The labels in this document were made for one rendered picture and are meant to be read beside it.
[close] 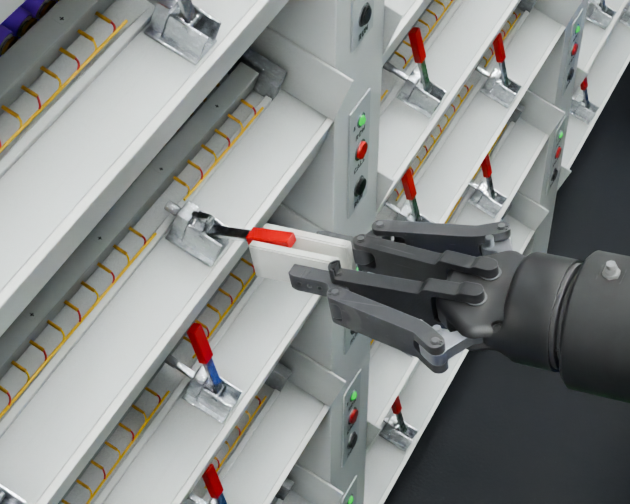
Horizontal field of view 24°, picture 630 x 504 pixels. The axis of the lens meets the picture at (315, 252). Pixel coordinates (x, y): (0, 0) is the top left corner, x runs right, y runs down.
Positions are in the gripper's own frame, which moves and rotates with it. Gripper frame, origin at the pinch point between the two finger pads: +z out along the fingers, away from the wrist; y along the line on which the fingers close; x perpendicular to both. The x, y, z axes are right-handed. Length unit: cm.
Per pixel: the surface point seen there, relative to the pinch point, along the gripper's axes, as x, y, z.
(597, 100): -76, 120, 22
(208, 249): -0.1, -1.0, 7.4
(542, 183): -67, 88, 19
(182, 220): 2.2, -0.9, 9.1
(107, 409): -1.6, -16.0, 7.1
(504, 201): -56, 70, 17
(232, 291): -17.1, 10.4, 15.8
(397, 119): -18.9, 39.3, 13.1
